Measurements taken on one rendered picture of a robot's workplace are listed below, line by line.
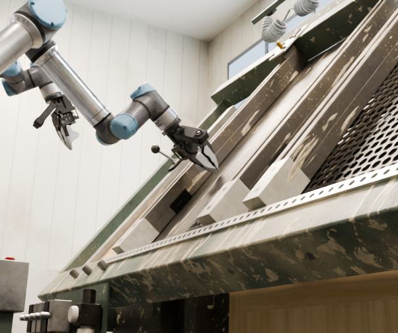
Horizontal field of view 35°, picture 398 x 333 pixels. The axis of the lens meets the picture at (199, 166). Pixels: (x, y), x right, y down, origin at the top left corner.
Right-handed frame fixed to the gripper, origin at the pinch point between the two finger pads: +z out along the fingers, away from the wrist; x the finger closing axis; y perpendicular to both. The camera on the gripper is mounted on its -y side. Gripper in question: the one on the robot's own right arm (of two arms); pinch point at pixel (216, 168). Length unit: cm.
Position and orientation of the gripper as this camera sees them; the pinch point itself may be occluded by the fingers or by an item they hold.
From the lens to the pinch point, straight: 201.7
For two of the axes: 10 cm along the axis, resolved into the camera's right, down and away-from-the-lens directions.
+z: 6.7, 7.3, 1.7
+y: -4.7, 2.4, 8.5
